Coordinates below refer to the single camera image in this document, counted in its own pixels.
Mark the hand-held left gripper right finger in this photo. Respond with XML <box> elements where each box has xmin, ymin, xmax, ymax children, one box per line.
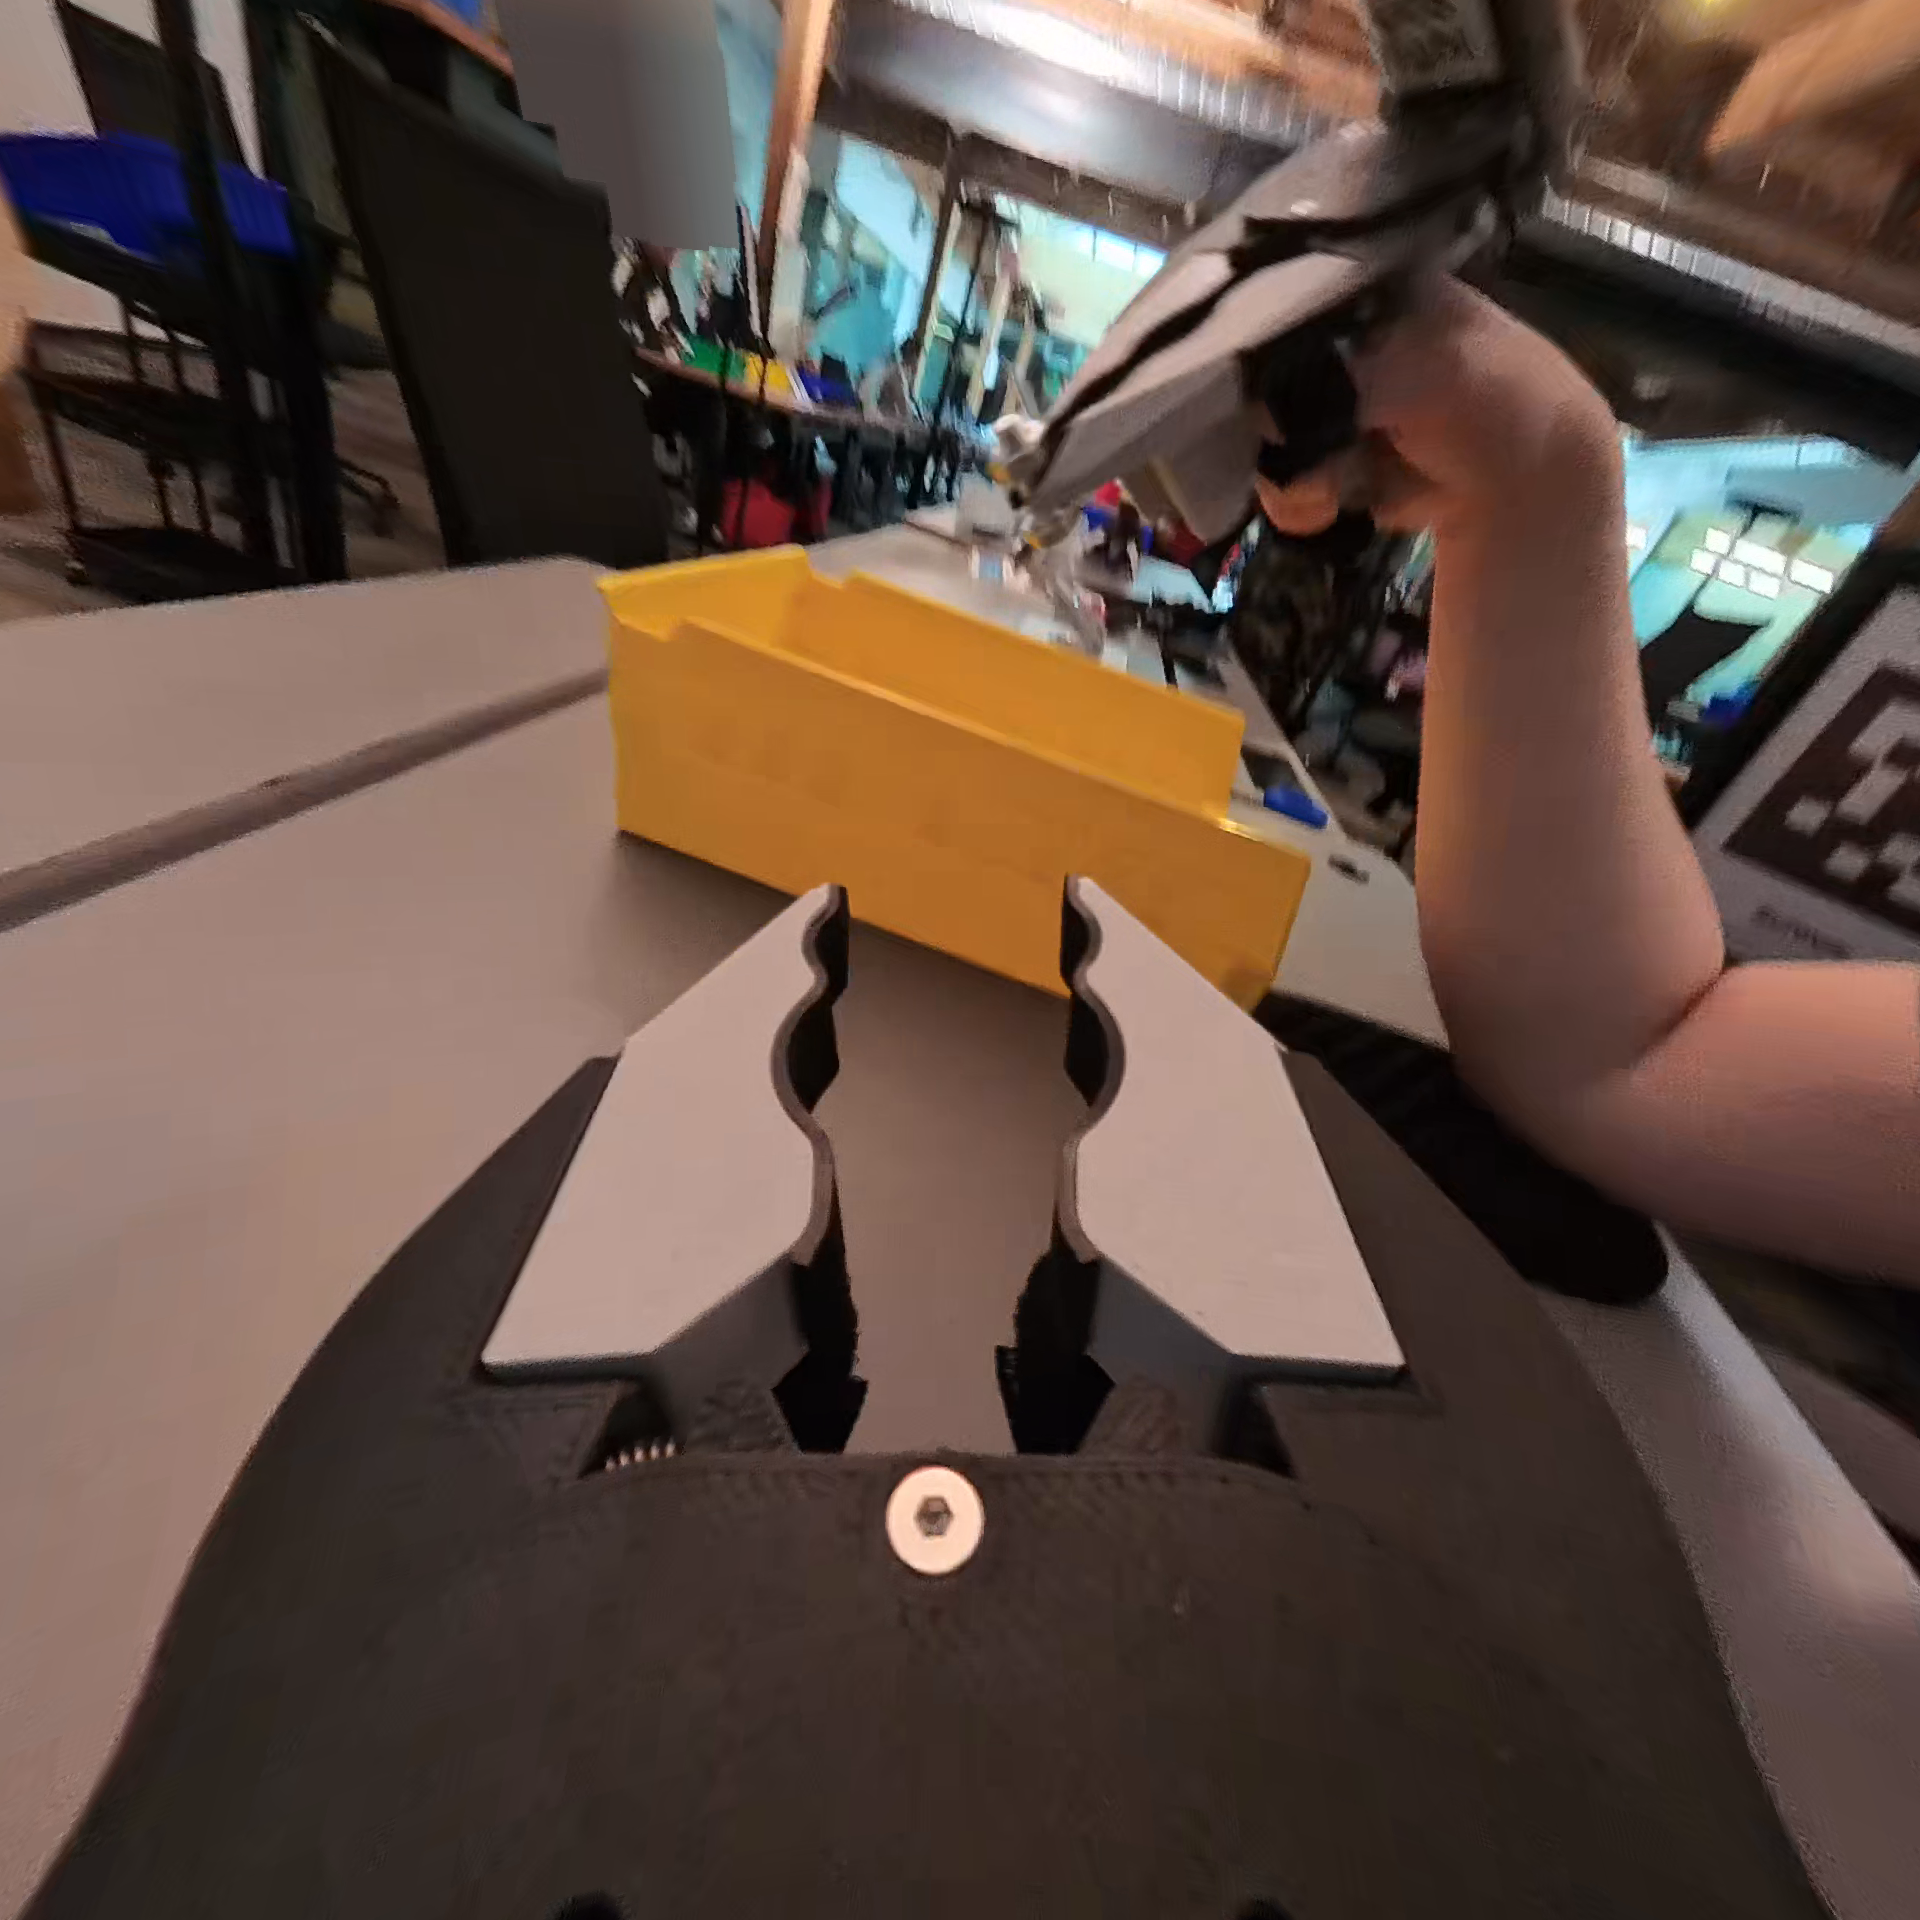
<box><xmin>997</xmin><ymin>872</ymin><xmax>1407</xmax><ymax>1453</ymax></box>

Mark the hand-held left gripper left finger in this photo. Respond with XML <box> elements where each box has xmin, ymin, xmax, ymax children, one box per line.
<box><xmin>480</xmin><ymin>883</ymin><xmax>864</xmax><ymax>1453</ymax></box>

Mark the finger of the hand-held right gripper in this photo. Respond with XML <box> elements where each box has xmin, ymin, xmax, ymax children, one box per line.
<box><xmin>1019</xmin><ymin>127</ymin><xmax>1491</xmax><ymax>440</ymax></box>
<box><xmin>1026</xmin><ymin>245</ymin><xmax>1386</xmax><ymax>501</ymax></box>

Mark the yellow plastic bin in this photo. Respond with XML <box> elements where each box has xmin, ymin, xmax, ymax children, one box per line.
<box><xmin>599</xmin><ymin>543</ymin><xmax>1311</xmax><ymax>1009</ymax></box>

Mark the person's right forearm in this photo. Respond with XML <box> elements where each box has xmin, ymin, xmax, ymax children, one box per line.
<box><xmin>1410</xmin><ymin>420</ymin><xmax>1920</xmax><ymax>1288</ymax></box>

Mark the desktop tablet stand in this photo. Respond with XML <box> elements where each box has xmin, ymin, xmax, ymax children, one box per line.
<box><xmin>959</xmin><ymin>503</ymin><xmax>1119</xmax><ymax>646</ymax></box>

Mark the red floor container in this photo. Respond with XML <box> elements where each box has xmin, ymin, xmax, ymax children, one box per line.
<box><xmin>719</xmin><ymin>464</ymin><xmax>830</xmax><ymax>548</ymax></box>

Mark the black upright panel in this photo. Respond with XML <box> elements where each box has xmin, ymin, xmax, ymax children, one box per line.
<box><xmin>322</xmin><ymin>46</ymin><xmax>669</xmax><ymax>568</ymax></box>

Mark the framed marker sign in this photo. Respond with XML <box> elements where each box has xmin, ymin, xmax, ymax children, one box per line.
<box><xmin>1680</xmin><ymin>555</ymin><xmax>1920</xmax><ymax>961</ymax></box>

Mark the blue storage bin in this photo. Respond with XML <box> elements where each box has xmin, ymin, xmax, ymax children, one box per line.
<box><xmin>0</xmin><ymin>132</ymin><xmax>294</xmax><ymax>272</ymax></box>

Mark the wooden post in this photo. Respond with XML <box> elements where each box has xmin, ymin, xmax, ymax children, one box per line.
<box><xmin>756</xmin><ymin>0</ymin><xmax>839</xmax><ymax>318</ymax></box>

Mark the black wire rack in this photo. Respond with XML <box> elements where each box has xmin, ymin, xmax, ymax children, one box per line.
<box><xmin>0</xmin><ymin>0</ymin><xmax>347</xmax><ymax>601</ymax></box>

